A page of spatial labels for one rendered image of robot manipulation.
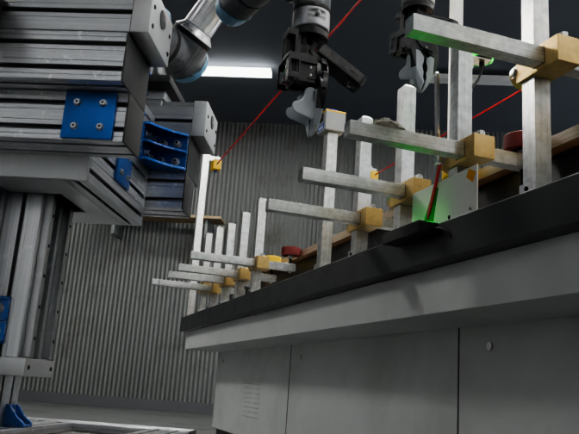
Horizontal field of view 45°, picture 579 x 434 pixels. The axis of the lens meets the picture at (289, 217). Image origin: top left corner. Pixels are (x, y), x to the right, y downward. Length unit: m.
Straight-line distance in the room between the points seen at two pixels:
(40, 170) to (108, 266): 7.34
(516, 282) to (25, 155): 0.92
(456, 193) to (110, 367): 7.27
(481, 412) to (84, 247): 7.41
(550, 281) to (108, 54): 0.83
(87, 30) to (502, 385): 1.14
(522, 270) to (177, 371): 7.17
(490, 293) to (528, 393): 0.31
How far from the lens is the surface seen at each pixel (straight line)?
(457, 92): 1.59
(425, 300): 1.60
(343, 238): 2.51
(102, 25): 1.27
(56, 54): 1.27
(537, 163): 1.31
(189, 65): 1.96
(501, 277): 1.37
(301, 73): 1.37
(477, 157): 1.47
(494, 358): 1.72
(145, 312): 8.46
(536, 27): 1.42
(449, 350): 1.88
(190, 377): 8.28
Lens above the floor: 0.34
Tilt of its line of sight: 14 degrees up
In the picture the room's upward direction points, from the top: 4 degrees clockwise
